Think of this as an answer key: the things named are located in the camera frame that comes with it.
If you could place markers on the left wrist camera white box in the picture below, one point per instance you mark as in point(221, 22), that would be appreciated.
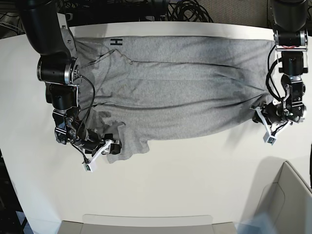
point(269, 138)

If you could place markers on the blue cloth at bottom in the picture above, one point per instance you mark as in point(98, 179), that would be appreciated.
point(259, 224)

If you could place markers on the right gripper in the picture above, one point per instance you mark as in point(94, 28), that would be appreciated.
point(91, 146)

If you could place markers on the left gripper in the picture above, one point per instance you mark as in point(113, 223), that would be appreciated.
point(268, 115)

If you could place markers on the grey plastic bin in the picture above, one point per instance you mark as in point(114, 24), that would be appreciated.
point(288, 202)

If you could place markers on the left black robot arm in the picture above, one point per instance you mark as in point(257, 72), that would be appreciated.
point(283, 79)

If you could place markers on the grey tray at table edge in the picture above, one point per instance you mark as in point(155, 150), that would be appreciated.
point(103, 224)

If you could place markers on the grey T-shirt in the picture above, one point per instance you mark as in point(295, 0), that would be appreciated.
point(163, 88)

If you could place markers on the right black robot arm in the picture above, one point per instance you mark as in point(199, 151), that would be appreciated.
point(58, 68)

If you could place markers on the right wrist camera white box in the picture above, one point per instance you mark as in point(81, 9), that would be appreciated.
point(89, 167)

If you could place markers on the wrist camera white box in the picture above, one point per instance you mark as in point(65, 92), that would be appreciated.
point(269, 138)
point(89, 167)

